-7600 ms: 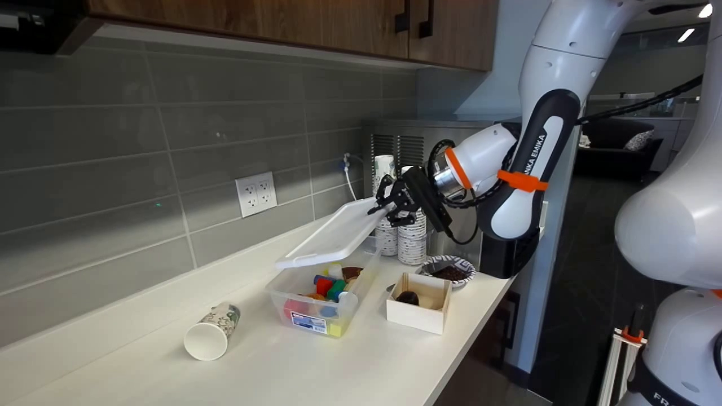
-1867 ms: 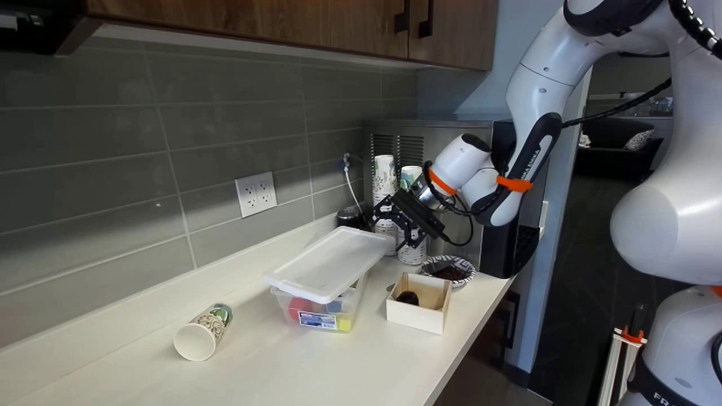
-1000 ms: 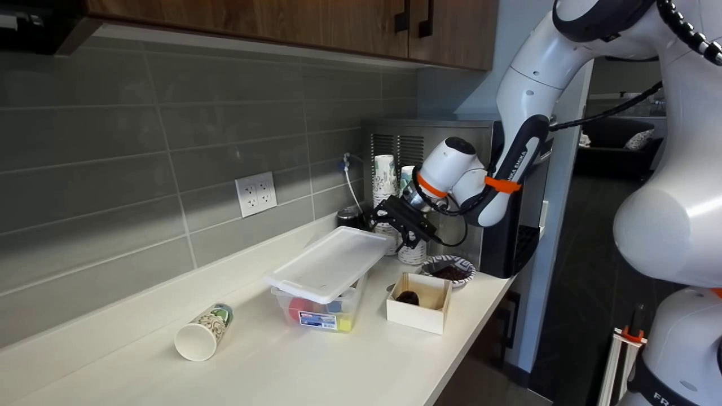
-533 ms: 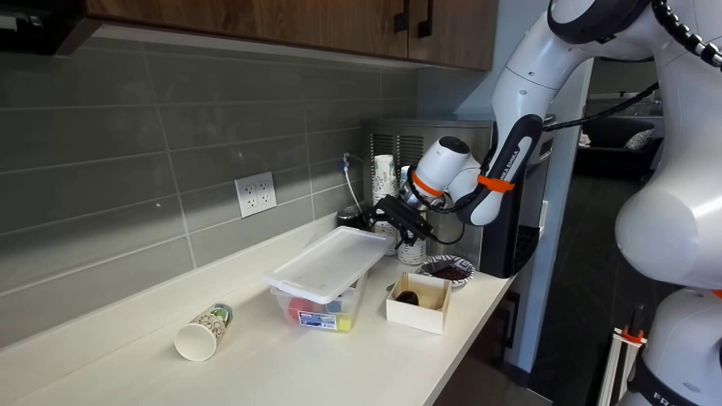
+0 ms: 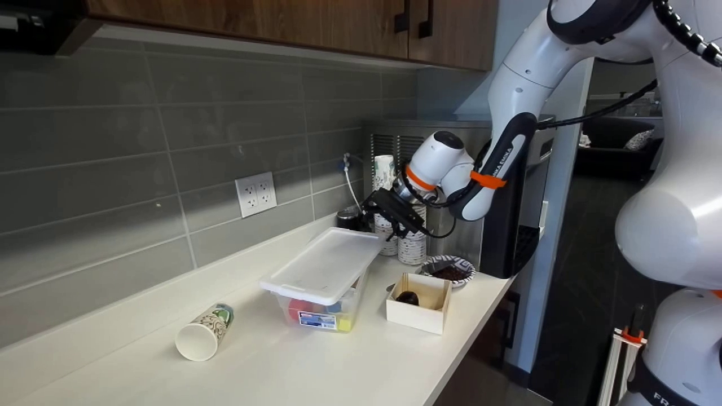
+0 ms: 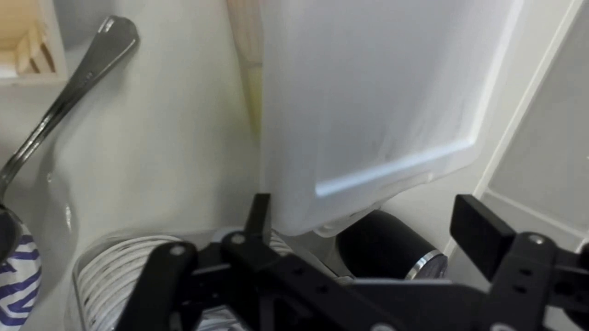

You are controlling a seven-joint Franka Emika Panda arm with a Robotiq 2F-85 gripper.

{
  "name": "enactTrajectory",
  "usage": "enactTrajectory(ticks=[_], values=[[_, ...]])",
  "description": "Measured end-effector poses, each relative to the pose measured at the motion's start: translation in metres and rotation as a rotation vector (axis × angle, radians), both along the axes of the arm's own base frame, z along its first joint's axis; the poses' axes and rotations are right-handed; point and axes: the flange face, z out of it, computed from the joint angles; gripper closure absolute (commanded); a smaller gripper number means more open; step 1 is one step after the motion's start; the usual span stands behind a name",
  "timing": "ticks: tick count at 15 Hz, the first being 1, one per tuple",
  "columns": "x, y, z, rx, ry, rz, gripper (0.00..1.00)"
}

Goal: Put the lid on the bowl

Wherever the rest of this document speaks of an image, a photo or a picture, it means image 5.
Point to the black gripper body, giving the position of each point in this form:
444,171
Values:
397,218

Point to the translucent white plastic lid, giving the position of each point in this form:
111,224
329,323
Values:
329,263

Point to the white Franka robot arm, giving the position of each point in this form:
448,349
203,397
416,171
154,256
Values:
678,210

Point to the dark patterned bowl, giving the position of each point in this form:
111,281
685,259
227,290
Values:
448,270

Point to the curved metal stand black base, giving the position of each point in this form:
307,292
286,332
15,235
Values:
353,218

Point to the black object in wooden box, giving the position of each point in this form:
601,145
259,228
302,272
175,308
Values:
407,299

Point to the small wooden box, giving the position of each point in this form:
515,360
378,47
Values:
420,317

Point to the yellow toy block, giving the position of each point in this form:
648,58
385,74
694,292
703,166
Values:
343,323

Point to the pink toy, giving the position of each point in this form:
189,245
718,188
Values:
304,309

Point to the narrow wooden cabinet door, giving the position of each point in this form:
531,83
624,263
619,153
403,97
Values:
460,35

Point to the wide wooden cabinet door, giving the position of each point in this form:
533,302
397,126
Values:
249,23

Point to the white stand with orange clips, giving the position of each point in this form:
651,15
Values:
621,361

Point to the black range hood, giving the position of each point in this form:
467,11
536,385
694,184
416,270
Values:
42,23

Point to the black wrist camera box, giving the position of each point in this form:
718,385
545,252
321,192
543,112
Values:
391,203

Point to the white wall outlet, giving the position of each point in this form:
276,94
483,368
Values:
255,194

